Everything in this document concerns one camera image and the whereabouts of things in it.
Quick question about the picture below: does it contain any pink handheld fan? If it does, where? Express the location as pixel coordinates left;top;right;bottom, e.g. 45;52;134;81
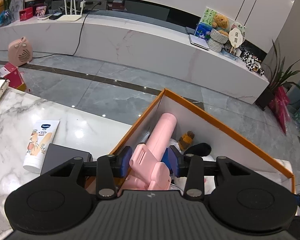
118;113;177;195

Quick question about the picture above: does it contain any orange cardboard box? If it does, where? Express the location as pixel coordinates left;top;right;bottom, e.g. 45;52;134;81
84;88;296;196

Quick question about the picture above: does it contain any dark grey flat box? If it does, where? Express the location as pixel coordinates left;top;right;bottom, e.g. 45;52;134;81
40;144;93;175

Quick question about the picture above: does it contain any white lotion tube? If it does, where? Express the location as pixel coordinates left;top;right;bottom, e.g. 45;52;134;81
23;120;60;174

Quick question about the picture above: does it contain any cow pattern figurine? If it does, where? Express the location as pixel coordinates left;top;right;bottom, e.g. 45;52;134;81
242;51;264;76

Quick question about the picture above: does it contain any potted green plant right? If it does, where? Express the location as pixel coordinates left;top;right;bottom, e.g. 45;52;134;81
255;41;300;111

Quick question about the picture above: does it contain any green blue picture card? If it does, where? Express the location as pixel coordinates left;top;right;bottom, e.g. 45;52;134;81
194;7;217;41

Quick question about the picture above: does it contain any round white paper fan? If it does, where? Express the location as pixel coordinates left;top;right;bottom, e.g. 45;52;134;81
228;22;245;54

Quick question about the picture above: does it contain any pink heater fan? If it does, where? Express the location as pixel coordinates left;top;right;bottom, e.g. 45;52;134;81
8;36;33;67

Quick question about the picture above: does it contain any brown teddy bear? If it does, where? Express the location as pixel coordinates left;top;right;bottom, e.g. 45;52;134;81
212;14;229;36

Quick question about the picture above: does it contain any white wifi router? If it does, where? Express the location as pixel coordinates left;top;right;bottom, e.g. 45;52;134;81
56;0;85;22

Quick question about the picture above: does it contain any red gift box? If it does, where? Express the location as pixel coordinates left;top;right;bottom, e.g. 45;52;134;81
19;7;33;21

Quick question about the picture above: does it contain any black power cable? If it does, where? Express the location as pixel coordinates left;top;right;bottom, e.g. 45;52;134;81
32;2;102;60

